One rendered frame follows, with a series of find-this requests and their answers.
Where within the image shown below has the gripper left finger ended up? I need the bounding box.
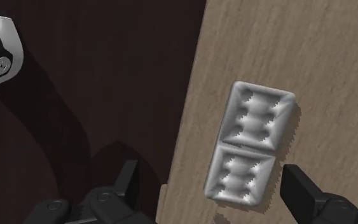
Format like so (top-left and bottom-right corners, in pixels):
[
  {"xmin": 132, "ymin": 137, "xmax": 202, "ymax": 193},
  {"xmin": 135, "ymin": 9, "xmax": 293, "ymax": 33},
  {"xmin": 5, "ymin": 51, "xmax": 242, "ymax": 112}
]
[{"xmin": 24, "ymin": 159, "xmax": 155, "ymax": 224}]

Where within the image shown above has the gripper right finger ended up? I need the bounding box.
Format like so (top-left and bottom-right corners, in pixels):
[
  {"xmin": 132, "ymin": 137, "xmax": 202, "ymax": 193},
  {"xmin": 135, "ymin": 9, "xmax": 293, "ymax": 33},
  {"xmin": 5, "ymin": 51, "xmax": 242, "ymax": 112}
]
[{"xmin": 279, "ymin": 164, "xmax": 358, "ymax": 224}]

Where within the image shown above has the grey two-compartment tray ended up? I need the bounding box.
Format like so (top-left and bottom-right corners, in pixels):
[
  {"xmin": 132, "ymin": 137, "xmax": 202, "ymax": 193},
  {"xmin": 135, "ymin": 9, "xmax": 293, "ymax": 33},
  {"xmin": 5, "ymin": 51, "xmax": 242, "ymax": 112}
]
[{"xmin": 203, "ymin": 81, "xmax": 297, "ymax": 207}]

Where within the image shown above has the dark robot stand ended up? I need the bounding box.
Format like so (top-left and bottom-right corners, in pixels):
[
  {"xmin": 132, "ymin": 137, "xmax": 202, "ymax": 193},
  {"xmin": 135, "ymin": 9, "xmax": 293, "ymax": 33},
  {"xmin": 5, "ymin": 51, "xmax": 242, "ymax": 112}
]
[{"xmin": 0, "ymin": 0, "xmax": 207, "ymax": 224}]

